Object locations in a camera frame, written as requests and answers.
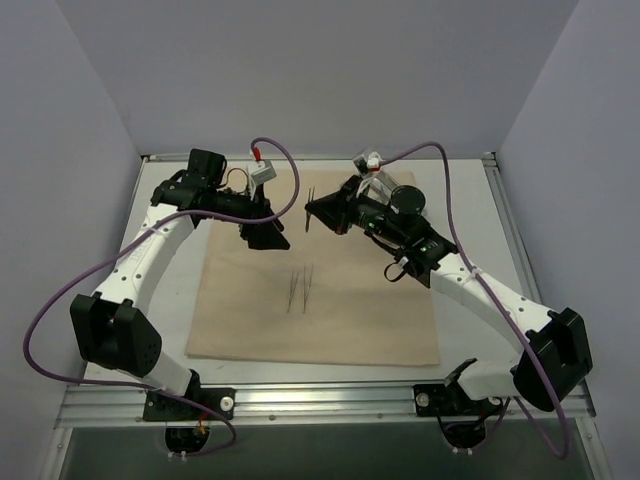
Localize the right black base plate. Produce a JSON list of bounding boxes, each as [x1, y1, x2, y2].
[[412, 382, 504, 417]]

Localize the black loop cable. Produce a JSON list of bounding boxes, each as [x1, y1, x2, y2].
[[383, 259, 411, 284]]

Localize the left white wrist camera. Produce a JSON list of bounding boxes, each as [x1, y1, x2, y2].
[[247, 160, 277, 188]]

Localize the short metal tweezers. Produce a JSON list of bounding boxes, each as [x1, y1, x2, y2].
[[303, 186, 318, 234]]

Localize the curved metal tweezers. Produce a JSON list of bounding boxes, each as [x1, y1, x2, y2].
[[286, 270, 299, 314]]

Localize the aluminium front rail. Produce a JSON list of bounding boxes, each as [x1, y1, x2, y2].
[[53, 377, 597, 430]]

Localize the beige surgical wrap cloth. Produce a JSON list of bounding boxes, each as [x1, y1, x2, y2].
[[186, 170, 440, 367]]

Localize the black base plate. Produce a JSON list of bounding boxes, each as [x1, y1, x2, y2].
[[142, 387, 236, 422], [412, 382, 504, 417]]

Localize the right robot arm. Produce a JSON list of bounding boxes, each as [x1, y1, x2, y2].
[[305, 175, 593, 413]]

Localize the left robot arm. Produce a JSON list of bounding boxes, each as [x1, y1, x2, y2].
[[70, 146, 290, 419]]

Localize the aluminium right side rail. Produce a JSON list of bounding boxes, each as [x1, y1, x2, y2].
[[482, 152, 571, 379]]

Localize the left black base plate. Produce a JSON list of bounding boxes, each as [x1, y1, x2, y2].
[[142, 387, 236, 422]]

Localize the long straight metal forceps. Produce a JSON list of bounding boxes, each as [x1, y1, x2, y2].
[[302, 264, 314, 313]]

